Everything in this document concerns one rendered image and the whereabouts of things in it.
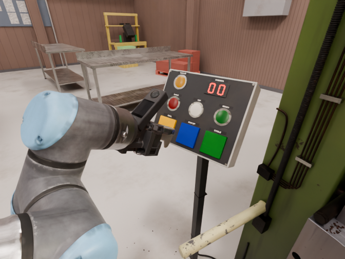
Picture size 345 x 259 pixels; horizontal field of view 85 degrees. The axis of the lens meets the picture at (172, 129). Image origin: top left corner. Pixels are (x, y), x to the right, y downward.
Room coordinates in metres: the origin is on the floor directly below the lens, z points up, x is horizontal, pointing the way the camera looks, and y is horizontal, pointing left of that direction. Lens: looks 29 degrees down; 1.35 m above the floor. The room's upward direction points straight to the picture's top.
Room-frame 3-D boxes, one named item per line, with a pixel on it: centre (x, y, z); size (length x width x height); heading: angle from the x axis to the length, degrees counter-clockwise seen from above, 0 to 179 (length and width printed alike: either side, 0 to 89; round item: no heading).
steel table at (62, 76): (4.94, 2.83, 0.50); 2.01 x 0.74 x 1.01; 40
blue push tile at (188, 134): (0.58, -0.06, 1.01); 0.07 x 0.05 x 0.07; 53
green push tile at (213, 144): (0.52, -0.14, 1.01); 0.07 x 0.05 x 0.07; 53
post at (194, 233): (0.68, -0.14, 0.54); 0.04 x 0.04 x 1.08; 28
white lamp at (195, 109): (0.62, -0.08, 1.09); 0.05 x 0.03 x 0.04; 28
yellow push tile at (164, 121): (0.64, 0.02, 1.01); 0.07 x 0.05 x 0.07; 53
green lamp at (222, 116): (0.56, -0.16, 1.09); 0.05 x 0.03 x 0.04; 28
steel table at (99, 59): (3.45, 0.57, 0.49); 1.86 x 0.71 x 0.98; 128
